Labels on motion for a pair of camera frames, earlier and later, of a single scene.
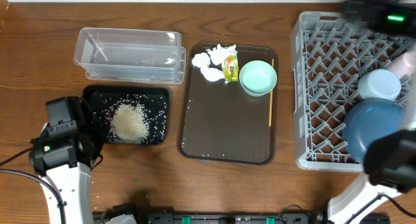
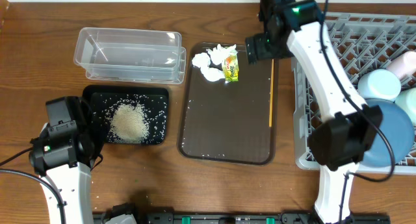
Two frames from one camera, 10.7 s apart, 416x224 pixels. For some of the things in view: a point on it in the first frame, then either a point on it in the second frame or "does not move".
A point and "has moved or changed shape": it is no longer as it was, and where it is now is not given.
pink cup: x=403 y=64 does not move
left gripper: x=96 y=133 does not move
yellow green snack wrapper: x=230 y=65 does not move
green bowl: x=257 y=78 has moved or changed shape
